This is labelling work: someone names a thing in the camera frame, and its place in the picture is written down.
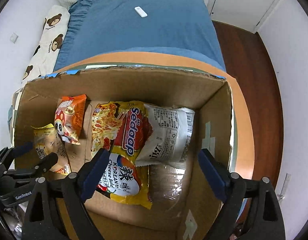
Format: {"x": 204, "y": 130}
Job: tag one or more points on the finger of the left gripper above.
{"x": 46, "y": 163}
{"x": 21, "y": 150}

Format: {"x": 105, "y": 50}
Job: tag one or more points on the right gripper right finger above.
{"x": 227, "y": 187}

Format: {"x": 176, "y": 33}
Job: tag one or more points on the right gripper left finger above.
{"x": 79, "y": 187}

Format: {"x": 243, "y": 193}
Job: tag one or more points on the yellow clear snack packet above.
{"x": 46, "y": 141}

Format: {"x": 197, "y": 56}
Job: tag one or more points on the brown cardboard box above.
{"x": 208, "y": 96}

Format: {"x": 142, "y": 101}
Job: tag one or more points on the orange panda snack packet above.
{"x": 68, "y": 119}

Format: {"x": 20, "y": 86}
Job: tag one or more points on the yellow Sedaap noodle packet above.
{"x": 122, "y": 128}

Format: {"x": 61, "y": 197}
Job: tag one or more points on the white noodle packet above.
{"x": 170, "y": 136}

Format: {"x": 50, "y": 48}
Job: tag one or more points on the bear print pillow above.
{"x": 53, "y": 33}

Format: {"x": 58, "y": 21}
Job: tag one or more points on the blue bed sheet mattress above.
{"x": 176, "y": 27}

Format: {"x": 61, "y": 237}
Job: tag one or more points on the white remote control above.
{"x": 140, "y": 12}

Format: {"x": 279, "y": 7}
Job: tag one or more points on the white door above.
{"x": 244, "y": 14}

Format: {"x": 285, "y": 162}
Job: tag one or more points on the wall power outlet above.
{"x": 281, "y": 195}

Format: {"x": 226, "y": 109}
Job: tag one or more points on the white wall switch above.
{"x": 14, "y": 37}

